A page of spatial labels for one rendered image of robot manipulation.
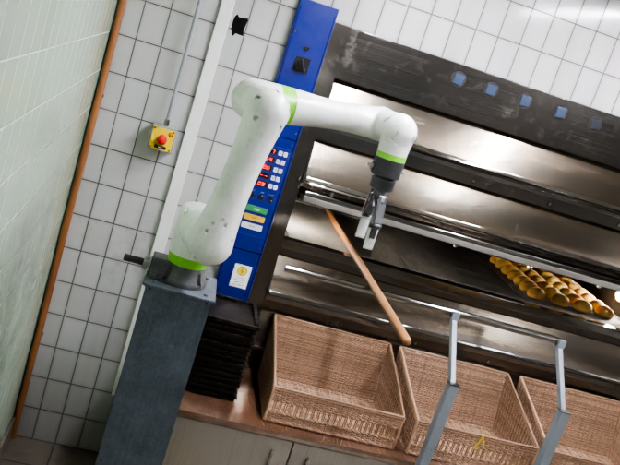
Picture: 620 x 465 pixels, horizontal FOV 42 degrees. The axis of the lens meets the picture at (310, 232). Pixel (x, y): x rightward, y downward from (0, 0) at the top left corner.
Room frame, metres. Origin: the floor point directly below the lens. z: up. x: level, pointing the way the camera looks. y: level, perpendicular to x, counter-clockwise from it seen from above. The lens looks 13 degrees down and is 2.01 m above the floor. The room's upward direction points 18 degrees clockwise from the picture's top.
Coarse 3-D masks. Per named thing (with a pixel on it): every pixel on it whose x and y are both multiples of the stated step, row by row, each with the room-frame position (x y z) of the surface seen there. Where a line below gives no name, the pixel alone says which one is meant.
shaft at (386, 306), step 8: (328, 216) 4.04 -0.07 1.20; (336, 224) 3.85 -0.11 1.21; (344, 232) 3.70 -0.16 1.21; (344, 240) 3.60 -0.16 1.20; (352, 248) 3.45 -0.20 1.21; (352, 256) 3.37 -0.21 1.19; (360, 264) 3.24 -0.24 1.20; (368, 272) 3.14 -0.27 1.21; (368, 280) 3.05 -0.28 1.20; (376, 288) 2.95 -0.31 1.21; (376, 296) 2.89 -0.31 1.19; (384, 296) 2.87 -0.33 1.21; (384, 304) 2.79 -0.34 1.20; (392, 312) 2.71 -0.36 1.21; (392, 320) 2.65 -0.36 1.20; (400, 328) 2.57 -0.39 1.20; (400, 336) 2.53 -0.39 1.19; (408, 336) 2.51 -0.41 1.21; (408, 344) 2.49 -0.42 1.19
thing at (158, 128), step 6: (156, 126) 3.15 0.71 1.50; (162, 126) 3.16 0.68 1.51; (168, 126) 3.19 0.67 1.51; (150, 132) 3.15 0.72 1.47; (156, 132) 3.15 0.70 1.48; (162, 132) 3.16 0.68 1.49; (168, 132) 3.16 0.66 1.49; (174, 132) 3.17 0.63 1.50; (150, 138) 3.15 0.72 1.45; (156, 138) 3.15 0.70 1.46; (168, 138) 3.16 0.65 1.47; (174, 138) 3.17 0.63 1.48; (150, 144) 3.15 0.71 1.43; (156, 144) 3.15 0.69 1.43; (168, 144) 3.16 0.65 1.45; (162, 150) 3.16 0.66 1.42; (168, 150) 3.16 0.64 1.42
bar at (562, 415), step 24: (360, 288) 3.04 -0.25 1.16; (456, 312) 3.12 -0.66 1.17; (456, 336) 3.07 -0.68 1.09; (528, 336) 3.20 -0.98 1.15; (552, 336) 3.22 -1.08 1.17; (456, 384) 2.92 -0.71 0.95; (432, 432) 2.90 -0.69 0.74; (552, 432) 3.00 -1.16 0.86; (432, 456) 2.91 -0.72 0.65; (552, 456) 3.00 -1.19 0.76
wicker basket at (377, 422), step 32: (288, 320) 3.34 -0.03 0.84; (288, 352) 3.32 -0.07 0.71; (320, 352) 3.35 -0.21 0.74; (352, 352) 3.39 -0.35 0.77; (384, 352) 3.42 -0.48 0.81; (288, 384) 3.26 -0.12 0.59; (320, 384) 3.33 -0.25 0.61; (352, 384) 3.36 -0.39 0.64; (384, 384) 3.33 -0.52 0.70; (288, 416) 2.90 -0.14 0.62; (320, 416) 3.06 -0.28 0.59; (352, 416) 2.95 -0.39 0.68; (384, 416) 2.97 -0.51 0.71
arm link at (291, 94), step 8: (248, 80) 2.34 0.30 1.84; (256, 80) 2.35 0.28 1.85; (264, 80) 2.38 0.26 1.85; (240, 88) 2.32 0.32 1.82; (272, 88) 2.36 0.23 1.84; (280, 88) 2.38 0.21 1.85; (288, 88) 2.40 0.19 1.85; (232, 96) 2.34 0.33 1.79; (240, 96) 2.30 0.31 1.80; (288, 96) 2.37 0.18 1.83; (296, 96) 2.39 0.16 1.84; (232, 104) 2.35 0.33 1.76; (296, 104) 2.38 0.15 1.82; (240, 112) 2.31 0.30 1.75; (288, 120) 2.38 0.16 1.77
